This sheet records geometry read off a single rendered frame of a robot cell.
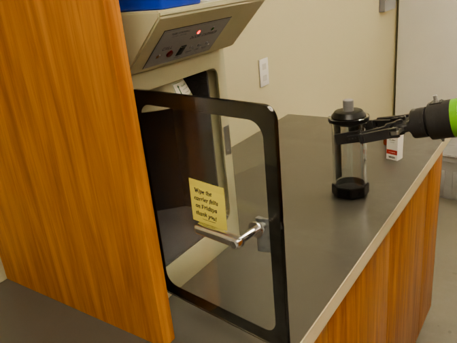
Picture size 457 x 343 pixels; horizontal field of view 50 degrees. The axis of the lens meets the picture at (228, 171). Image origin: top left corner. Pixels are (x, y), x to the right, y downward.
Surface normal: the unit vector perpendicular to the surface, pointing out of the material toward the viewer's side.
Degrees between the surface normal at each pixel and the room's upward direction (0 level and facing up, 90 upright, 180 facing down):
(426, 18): 90
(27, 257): 90
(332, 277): 0
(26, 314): 0
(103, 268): 90
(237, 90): 90
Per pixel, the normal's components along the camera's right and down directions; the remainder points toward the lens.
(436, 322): -0.09, -0.92
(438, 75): -0.55, 0.36
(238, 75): 0.83, 0.14
